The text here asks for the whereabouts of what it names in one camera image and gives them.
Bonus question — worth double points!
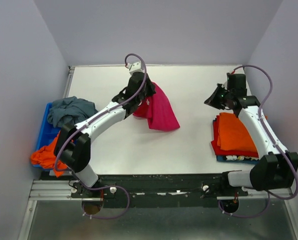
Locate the magenta t shirt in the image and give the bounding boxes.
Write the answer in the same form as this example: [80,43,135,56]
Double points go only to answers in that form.
[133,82,180,132]

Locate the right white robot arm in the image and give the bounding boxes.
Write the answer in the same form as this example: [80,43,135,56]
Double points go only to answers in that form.
[204,73,298,196]

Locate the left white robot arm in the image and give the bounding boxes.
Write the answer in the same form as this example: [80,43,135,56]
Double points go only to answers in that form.
[54,72,156,198]

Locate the folded orange t shirt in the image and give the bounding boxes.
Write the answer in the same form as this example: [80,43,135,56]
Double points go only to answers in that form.
[217,112,257,154]

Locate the folded red t shirt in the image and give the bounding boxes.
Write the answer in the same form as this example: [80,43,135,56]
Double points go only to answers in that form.
[211,119,259,159]

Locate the folded blue t shirt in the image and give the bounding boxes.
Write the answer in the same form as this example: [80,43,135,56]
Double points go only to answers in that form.
[216,155,259,165]

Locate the crumpled grey-blue t shirt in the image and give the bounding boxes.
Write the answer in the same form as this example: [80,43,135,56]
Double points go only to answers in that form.
[47,96,98,128]

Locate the blue plastic bin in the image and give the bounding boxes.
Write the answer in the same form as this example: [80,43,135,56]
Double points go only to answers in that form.
[32,103,60,171]

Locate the crumpled orange t shirt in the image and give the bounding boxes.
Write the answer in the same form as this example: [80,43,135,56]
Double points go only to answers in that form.
[30,134,64,177]

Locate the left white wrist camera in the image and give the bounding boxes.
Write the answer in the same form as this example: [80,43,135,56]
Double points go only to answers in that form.
[126,61,144,75]

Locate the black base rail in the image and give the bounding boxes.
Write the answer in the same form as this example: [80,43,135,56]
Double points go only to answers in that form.
[71,173,248,209]

